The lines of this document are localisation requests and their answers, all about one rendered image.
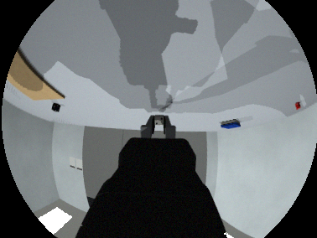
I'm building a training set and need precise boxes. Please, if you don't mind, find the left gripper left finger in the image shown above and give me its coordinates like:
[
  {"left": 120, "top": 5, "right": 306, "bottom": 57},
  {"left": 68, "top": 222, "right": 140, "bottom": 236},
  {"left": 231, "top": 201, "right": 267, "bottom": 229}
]
[{"left": 141, "top": 116, "right": 155, "bottom": 138}]

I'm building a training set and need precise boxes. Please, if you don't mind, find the dark blue rounded rectangular block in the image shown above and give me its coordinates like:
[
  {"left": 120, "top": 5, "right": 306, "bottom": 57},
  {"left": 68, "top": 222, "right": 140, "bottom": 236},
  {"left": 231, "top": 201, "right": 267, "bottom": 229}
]
[{"left": 221, "top": 119, "right": 240, "bottom": 129}]

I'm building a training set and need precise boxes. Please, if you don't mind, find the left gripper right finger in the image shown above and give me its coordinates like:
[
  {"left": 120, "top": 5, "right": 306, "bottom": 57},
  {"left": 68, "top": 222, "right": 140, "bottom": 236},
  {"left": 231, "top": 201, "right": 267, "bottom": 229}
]
[{"left": 164, "top": 116, "right": 176, "bottom": 138}]

